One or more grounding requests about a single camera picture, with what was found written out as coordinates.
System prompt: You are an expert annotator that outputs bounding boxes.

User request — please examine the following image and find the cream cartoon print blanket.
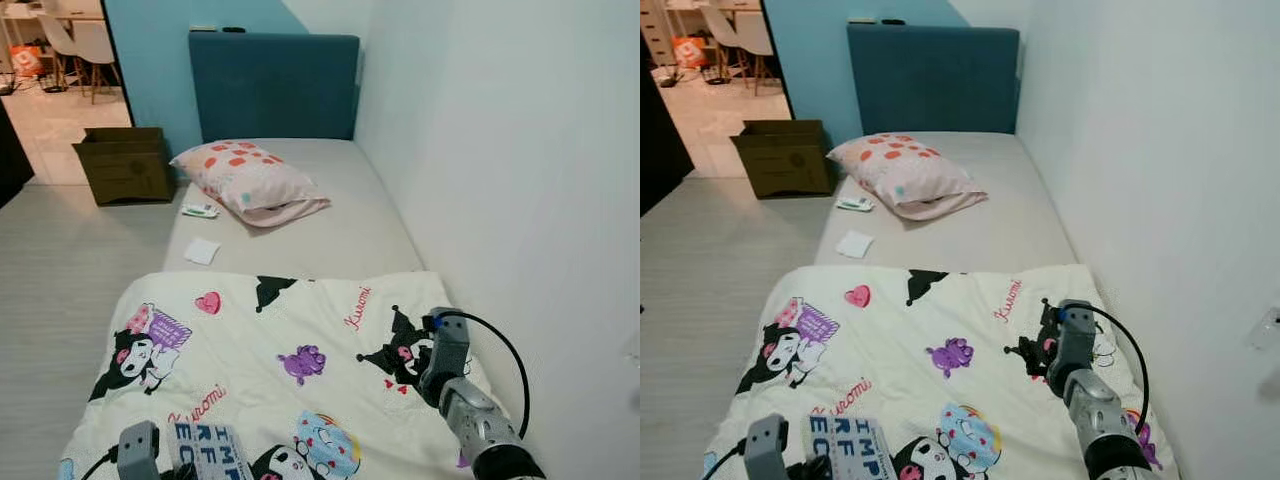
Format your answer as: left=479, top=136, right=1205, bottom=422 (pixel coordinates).
left=57, top=270, right=501, bottom=480
left=703, top=263, right=1181, bottom=480

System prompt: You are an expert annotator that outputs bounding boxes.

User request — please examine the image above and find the pink patterned pillow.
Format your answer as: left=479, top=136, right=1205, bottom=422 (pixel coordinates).
left=170, top=140, right=331, bottom=229
left=827, top=133, right=989, bottom=222

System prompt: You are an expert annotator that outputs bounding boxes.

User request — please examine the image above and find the beige bed mattress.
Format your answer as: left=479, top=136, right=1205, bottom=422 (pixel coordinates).
left=160, top=137, right=536, bottom=480
left=815, top=130, right=1191, bottom=480

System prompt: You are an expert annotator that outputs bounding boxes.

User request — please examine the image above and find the brown cardboard box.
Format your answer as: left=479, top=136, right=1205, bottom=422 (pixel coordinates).
left=72, top=127, right=176, bottom=207
left=730, top=120, right=833, bottom=199

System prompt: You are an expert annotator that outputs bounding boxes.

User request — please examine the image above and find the blue upholstered headboard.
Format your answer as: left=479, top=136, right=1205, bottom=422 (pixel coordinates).
left=188, top=30, right=361, bottom=143
left=846, top=24, right=1021, bottom=136

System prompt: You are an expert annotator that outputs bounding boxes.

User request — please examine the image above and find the black standing panel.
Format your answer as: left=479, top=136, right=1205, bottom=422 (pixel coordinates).
left=640, top=65, right=696, bottom=216
left=0, top=100, right=36, bottom=209

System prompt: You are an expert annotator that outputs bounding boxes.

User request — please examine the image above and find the white drawer cabinet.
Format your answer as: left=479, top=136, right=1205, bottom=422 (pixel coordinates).
left=640, top=0, right=681, bottom=66

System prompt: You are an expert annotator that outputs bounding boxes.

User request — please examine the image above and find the orange bag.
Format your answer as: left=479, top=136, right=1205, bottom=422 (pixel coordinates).
left=672, top=36, right=709, bottom=71
left=8, top=44, right=46, bottom=79

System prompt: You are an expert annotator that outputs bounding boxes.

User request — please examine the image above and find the white dining chair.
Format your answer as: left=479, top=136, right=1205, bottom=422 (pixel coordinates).
left=72, top=20, right=119, bottom=103
left=38, top=15, right=81, bottom=93
left=735, top=10, right=779, bottom=96
left=700, top=5, right=746, bottom=86

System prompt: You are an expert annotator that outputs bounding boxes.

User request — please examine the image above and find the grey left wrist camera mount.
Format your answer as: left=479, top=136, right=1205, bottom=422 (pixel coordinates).
left=743, top=415, right=791, bottom=480
left=117, top=420, right=161, bottom=480

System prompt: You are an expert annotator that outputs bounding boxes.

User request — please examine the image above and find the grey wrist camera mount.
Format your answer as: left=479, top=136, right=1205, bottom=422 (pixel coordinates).
left=425, top=305, right=471, bottom=381
left=743, top=415, right=791, bottom=480
left=117, top=420, right=161, bottom=480
left=1050, top=298, right=1096, bottom=373

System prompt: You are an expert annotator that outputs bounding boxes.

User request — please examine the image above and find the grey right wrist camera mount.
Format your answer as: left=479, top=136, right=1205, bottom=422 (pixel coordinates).
left=425, top=305, right=471, bottom=381
left=1050, top=298, right=1096, bottom=373

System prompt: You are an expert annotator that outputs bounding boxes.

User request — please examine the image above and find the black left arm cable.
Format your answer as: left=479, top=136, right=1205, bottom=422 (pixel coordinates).
left=78, top=445, right=121, bottom=480
left=700, top=440, right=749, bottom=480

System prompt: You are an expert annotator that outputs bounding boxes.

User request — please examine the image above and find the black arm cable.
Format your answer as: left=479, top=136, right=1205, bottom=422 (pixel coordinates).
left=700, top=440, right=749, bottom=480
left=425, top=308, right=531, bottom=441
left=1045, top=300, right=1151, bottom=436
left=78, top=445, right=121, bottom=480

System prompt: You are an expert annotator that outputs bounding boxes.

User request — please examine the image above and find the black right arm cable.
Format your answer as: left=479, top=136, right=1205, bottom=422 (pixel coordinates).
left=1045, top=300, right=1151, bottom=436
left=425, top=308, right=531, bottom=441

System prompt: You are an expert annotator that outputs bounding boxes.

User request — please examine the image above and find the black door frame strip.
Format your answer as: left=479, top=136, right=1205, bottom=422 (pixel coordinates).
left=760, top=0, right=796, bottom=121
left=100, top=0, right=136, bottom=129

